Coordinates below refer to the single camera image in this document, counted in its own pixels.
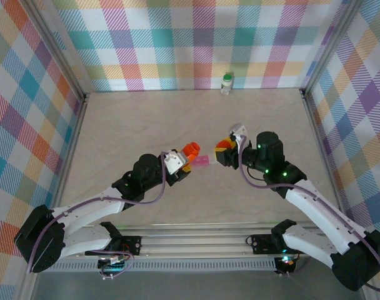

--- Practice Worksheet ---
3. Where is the orange bottle cap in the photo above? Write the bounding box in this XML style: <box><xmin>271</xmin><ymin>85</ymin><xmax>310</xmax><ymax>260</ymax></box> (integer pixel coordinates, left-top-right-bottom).
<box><xmin>215</xmin><ymin>139</ymin><xmax>232</xmax><ymax>153</ymax></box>

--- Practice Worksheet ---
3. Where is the orange pill bottle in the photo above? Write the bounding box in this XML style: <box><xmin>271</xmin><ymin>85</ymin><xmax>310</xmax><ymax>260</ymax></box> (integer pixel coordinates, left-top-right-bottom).
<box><xmin>181</xmin><ymin>141</ymin><xmax>201</xmax><ymax>164</ymax></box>

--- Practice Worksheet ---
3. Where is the white pill bottle green label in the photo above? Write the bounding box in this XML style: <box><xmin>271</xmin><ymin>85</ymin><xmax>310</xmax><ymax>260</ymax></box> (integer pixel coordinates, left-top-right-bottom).
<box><xmin>220</xmin><ymin>72</ymin><xmax>234</xmax><ymax>96</ymax></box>

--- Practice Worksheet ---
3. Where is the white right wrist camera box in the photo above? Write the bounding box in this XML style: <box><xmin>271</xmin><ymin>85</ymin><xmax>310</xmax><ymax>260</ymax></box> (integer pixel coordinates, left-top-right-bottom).
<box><xmin>227</xmin><ymin>122</ymin><xmax>248</xmax><ymax>140</ymax></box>

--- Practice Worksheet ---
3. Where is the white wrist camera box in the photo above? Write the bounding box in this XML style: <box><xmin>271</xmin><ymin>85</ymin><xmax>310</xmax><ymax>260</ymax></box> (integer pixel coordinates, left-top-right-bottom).
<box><xmin>227</xmin><ymin>122</ymin><xmax>248</xmax><ymax>140</ymax></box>
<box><xmin>162</xmin><ymin>149</ymin><xmax>189</xmax><ymax>175</ymax></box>

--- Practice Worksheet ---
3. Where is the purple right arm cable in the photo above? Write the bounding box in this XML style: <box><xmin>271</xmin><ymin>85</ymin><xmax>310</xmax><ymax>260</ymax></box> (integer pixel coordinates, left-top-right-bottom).
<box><xmin>236</xmin><ymin>137</ymin><xmax>380</xmax><ymax>292</ymax></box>

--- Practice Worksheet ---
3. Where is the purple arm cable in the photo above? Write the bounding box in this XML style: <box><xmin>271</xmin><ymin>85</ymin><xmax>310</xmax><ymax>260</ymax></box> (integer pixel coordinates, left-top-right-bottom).
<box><xmin>26</xmin><ymin>152</ymin><xmax>173</xmax><ymax>276</ymax></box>
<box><xmin>236</xmin><ymin>137</ymin><xmax>380</xmax><ymax>292</ymax></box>

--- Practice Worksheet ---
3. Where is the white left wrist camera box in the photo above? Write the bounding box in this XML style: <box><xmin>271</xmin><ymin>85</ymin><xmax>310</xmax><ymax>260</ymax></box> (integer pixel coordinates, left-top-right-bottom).
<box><xmin>162</xmin><ymin>149</ymin><xmax>189</xmax><ymax>175</ymax></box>

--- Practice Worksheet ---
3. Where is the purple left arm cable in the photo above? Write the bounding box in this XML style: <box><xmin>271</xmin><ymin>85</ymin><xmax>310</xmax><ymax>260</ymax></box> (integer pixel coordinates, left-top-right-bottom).
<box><xmin>26</xmin><ymin>152</ymin><xmax>173</xmax><ymax>276</ymax></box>

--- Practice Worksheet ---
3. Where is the thin black wire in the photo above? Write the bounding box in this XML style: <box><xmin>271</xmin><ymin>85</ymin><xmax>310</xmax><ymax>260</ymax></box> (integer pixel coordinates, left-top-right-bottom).
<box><xmin>247</xmin><ymin>167</ymin><xmax>266</xmax><ymax>183</ymax></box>

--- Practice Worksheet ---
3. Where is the aluminium table side rail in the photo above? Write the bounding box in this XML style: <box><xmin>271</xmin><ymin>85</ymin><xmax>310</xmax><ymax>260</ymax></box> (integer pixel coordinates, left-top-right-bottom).
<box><xmin>45</xmin><ymin>92</ymin><xmax>91</xmax><ymax>234</ymax></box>
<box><xmin>299</xmin><ymin>89</ymin><xmax>350</xmax><ymax>231</ymax></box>

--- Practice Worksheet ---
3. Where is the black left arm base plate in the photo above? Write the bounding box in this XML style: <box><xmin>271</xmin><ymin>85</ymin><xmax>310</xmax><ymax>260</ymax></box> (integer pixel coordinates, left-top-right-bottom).
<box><xmin>84</xmin><ymin>234</ymin><xmax>143</xmax><ymax>258</ymax></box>

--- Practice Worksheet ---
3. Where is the aluminium mounting rail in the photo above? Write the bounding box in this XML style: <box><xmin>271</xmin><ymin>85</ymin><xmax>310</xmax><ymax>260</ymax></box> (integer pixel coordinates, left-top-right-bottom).
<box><xmin>24</xmin><ymin>221</ymin><xmax>369</xmax><ymax>259</ymax></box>

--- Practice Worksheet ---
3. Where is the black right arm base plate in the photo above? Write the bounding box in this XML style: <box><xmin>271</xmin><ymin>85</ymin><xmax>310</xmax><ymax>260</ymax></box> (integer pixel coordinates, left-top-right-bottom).
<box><xmin>250</xmin><ymin>233</ymin><xmax>310</xmax><ymax>256</ymax></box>

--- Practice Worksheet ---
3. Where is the grey slotted cable duct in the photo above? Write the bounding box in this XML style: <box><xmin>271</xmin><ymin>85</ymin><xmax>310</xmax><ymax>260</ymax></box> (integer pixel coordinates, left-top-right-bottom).
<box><xmin>39</xmin><ymin>261</ymin><xmax>278</xmax><ymax>273</ymax></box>

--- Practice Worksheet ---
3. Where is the aluminium frame post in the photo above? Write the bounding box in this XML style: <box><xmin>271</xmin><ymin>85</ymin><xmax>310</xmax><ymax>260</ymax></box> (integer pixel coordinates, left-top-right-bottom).
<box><xmin>301</xmin><ymin>0</ymin><xmax>366</xmax><ymax>94</ymax></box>
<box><xmin>23</xmin><ymin>0</ymin><xmax>88</xmax><ymax>98</ymax></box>

